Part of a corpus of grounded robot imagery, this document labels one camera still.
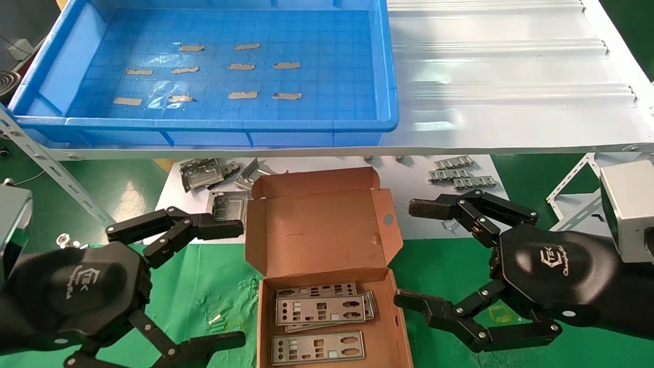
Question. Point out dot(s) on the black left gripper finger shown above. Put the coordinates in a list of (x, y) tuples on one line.
[(204, 347), (214, 229)]

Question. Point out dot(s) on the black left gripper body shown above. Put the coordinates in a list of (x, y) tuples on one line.
[(76, 291)]

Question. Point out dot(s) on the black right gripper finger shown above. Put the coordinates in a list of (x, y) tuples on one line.
[(434, 309), (434, 208)]

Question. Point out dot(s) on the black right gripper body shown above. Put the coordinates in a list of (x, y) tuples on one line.
[(562, 271)]

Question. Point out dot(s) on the silver metal I/O shield plate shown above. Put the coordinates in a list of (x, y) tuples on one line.
[(372, 304), (337, 320), (332, 294), (329, 343)]

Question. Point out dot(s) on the brown cardboard box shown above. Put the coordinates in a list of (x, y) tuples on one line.
[(317, 230)]

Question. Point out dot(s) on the blue plastic tray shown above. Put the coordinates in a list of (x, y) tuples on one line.
[(327, 76)]

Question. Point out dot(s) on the small white box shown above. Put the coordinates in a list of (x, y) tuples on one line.
[(20, 48)]

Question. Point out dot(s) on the small white paper scrap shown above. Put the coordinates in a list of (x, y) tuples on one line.
[(215, 319)]

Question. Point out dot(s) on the notched grey metal strip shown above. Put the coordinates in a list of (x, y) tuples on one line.
[(448, 175), (452, 162), (475, 182)]

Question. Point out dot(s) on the silver binder clip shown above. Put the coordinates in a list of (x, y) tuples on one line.
[(63, 238)]

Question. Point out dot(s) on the green cloth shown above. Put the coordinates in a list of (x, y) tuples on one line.
[(204, 286)]

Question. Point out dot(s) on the white perforated shelf brace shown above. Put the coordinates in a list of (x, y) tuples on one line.
[(582, 212), (572, 179)]

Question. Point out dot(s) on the small grey metal part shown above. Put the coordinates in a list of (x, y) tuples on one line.
[(231, 168)]

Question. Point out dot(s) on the folded grey metal part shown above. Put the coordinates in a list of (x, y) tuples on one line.
[(253, 171)]

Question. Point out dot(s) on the white perforated shelf upright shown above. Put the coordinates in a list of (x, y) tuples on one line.
[(56, 171)]

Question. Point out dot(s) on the grey tape piece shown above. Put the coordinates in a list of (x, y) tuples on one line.
[(242, 95), (185, 70), (241, 66), (191, 48), (180, 98), (286, 65), (139, 72), (286, 96), (247, 46), (127, 101)]

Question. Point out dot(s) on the clear film patch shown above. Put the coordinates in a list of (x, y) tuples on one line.
[(161, 92)]

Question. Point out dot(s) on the white metal shelf board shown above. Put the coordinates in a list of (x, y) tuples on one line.
[(511, 76)]

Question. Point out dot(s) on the grey spiral coil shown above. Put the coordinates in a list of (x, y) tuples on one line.
[(7, 84)]

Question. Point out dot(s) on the square grey metal frame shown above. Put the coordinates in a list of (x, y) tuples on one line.
[(230, 204)]

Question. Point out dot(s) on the large grey metal bracket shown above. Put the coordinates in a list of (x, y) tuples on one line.
[(202, 176)]

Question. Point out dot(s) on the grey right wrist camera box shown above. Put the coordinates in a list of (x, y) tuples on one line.
[(631, 204)]

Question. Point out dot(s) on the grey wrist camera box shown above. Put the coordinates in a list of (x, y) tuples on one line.
[(631, 204), (13, 220)]

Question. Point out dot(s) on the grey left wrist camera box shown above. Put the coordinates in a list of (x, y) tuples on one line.
[(13, 220)]

